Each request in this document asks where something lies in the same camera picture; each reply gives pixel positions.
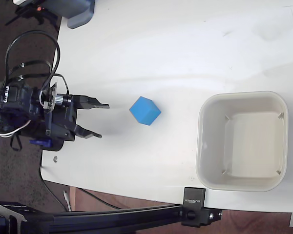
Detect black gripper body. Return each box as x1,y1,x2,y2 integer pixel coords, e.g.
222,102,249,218
45,94,81,142

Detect blue cube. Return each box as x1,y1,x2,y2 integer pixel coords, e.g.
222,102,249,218
128,96,162,127

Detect white square plastic bin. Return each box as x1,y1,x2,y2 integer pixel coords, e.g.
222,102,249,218
195,90,289,192

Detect gray device base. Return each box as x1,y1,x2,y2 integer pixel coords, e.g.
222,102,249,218
42,0,96,30

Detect black table clamp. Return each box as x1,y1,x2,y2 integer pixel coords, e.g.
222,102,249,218
181,187,222,228

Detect gripper camera board with lens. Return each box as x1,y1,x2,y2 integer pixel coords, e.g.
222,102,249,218
40,82,73,110

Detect white arm wires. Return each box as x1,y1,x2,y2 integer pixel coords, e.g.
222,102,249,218
0,120,31,137

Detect black looped camera cable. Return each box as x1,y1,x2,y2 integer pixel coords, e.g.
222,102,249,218
4,30,70,98

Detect thin black floor cable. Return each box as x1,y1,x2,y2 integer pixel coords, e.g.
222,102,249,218
40,165,124,211

